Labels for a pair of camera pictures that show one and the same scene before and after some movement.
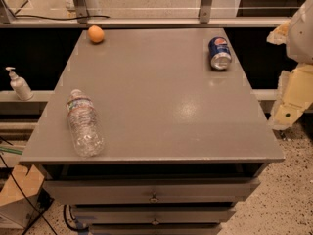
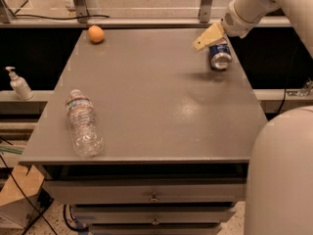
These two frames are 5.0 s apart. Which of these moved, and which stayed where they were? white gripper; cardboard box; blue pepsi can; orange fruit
Moved: white gripper
Stayed: blue pepsi can; orange fruit; cardboard box
